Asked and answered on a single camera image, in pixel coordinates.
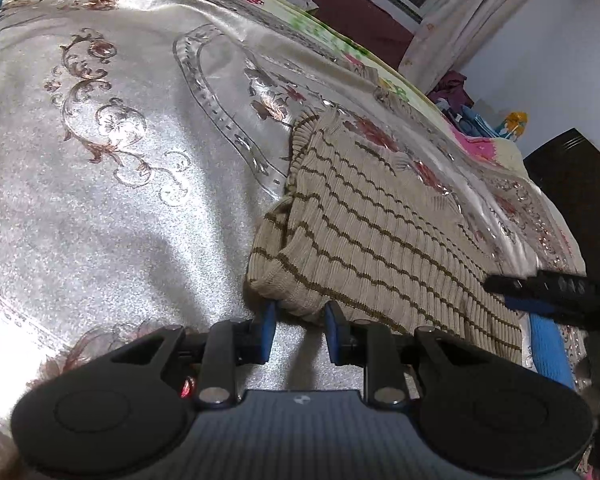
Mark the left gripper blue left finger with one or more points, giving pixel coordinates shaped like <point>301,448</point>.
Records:
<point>230,345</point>

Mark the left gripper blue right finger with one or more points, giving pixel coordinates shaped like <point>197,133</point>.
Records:
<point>372,347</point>

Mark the pile of colourful clothes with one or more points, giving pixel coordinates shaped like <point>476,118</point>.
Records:
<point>450,97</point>

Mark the blue knit garment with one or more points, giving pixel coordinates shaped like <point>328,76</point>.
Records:
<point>548,351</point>

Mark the dark wooden furniture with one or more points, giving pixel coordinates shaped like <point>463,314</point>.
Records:
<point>567,170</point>

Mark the maroon headboard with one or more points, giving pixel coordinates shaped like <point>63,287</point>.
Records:
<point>368,25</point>

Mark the beige curtain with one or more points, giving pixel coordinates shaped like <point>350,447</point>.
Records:
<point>450,34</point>

